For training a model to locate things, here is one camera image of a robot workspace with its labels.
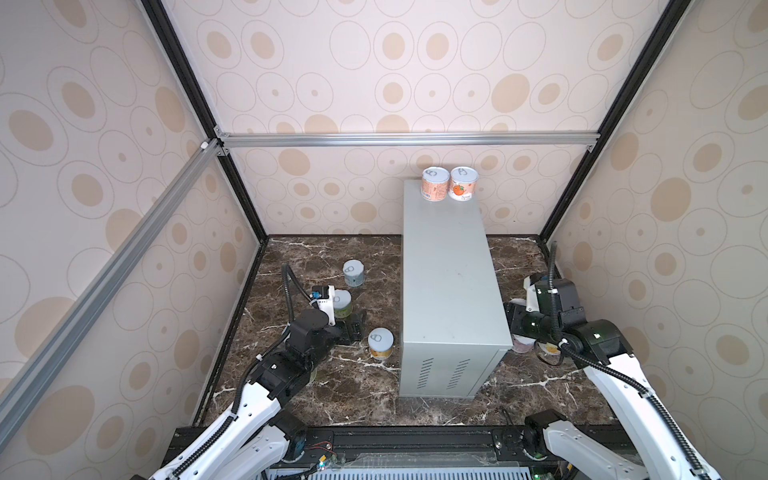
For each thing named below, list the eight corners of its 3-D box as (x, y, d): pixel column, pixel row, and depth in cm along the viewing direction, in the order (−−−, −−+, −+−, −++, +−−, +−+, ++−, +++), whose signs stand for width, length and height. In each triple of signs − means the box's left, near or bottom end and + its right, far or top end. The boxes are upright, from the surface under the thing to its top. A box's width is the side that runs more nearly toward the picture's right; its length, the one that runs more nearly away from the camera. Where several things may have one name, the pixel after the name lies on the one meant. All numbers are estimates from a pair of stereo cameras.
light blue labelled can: (343, 287, 107) (341, 276, 102) (345, 269, 112) (343, 258, 108) (363, 287, 107) (362, 276, 102) (365, 269, 112) (364, 258, 108)
